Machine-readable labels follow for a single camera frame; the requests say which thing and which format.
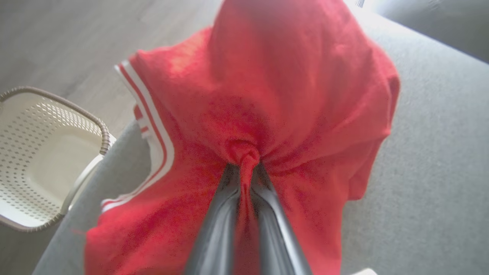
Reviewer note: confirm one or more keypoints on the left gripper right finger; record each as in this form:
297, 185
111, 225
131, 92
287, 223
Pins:
273, 236

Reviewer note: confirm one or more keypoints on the grey sofa back cushion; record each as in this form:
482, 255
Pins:
450, 26

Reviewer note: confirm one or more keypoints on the grey sofa seat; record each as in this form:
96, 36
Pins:
439, 172

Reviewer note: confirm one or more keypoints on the white perforated laundry basket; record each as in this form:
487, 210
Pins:
46, 152

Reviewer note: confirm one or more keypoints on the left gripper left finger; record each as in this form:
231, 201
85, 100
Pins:
219, 229

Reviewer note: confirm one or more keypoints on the red basketball jersey white trim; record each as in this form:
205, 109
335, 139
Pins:
286, 95

